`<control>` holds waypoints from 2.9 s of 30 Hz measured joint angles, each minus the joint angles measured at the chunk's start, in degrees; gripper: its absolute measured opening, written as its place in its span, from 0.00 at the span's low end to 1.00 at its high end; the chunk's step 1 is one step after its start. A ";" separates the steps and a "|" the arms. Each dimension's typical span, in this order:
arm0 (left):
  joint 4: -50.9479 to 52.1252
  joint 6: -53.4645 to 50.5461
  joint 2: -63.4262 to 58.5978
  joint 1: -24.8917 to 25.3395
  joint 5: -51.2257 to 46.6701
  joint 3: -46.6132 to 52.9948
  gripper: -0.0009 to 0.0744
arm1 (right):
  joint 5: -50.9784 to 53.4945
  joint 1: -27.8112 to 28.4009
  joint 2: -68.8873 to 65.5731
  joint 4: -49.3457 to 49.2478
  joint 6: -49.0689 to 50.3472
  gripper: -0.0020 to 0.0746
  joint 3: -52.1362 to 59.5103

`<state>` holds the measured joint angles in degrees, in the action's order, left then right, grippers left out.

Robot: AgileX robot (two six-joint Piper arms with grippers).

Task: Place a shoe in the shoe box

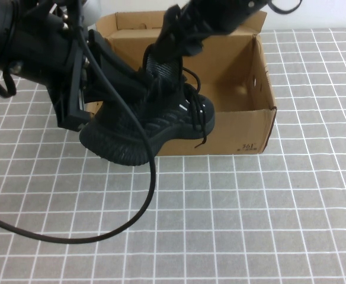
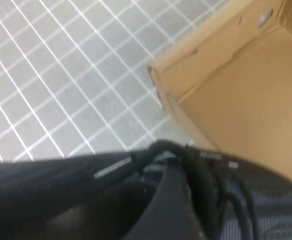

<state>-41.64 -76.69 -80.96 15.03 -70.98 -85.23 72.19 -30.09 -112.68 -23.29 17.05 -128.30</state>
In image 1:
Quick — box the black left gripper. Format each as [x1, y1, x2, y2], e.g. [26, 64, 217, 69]
[47, 29, 152, 131]

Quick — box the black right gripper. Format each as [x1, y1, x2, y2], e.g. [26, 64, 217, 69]
[154, 0, 221, 65]

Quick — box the black knit sneaker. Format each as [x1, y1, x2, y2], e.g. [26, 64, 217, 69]
[79, 44, 216, 167]

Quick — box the brown cardboard shoe box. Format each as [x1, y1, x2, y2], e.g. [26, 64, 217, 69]
[84, 10, 278, 156]

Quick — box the grey grid tablecloth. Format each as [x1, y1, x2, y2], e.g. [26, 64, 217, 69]
[0, 28, 346, 284]

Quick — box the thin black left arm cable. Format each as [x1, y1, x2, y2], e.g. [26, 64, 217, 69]
[0, 29, 18, 98]

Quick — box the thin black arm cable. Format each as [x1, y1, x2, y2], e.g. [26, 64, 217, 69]
[267, 0, 346, 15]
[0, 29, 18, 98]

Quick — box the thick black camera cable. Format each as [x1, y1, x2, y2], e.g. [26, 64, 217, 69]
[0, 17, 159, 244]

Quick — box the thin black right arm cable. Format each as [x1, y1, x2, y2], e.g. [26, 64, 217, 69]
[267, 0, 346, 15]

